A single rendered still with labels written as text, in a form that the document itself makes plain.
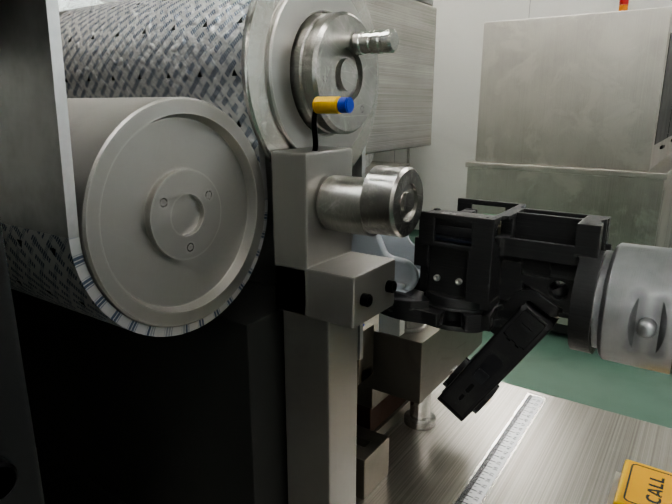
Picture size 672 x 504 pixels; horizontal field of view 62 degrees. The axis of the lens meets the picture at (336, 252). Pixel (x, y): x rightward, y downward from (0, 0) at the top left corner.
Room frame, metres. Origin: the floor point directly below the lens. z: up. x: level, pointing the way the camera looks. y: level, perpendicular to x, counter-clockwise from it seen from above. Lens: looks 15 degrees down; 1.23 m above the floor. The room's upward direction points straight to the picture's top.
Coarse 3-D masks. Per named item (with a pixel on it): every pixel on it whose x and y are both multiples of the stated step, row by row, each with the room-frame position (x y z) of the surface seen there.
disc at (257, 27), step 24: (264, 0) 0.34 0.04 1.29; (360, 0) 0.42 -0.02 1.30; (264, 24) 0.34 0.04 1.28; (264, 48) 0.34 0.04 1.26; (264, 72) 0.34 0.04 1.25; (264, 96) 0.33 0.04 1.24; (264, 120) 0.33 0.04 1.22; (264, 144) 0.34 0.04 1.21; (288, 144) 0.35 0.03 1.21; (360, 144) 0.42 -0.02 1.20
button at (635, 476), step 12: (624, 468) 0.42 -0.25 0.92; (636, 468) 0.42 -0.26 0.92; (648, 468) 0.42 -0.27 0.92; (624, 480) 0.40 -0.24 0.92; (636, 480) 0.40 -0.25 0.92; (648, 480) 0.40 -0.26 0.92; (660, 480) 0.40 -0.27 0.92; (624, 492) 0.39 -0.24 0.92; (636, 492) 0.39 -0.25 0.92; (648, 492) 0.39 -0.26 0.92; (660, 492) 0.39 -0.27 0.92
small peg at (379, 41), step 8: (360, 32) 0.37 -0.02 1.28; (368, 32) 0.37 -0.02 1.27; (376, 32) 0.37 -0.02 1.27; (384, 32) 0.36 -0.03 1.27; (392, 32) 0.36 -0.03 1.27; (352, 40) 0.37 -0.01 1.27; (360, 40) 0.37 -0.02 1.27; (368, 40) 0.37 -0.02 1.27; (376, 40) 0.36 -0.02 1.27; (384, 40) 0.36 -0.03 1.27; (392, 40) 0.36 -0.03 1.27; (352, 48) 0.37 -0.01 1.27; (360, 48) 0.37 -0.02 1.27; (368, 48) 0.37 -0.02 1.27; (376, 48) 0.36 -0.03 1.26; (384, 48) 0.36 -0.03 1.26; (392, 48) 0.36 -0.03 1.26
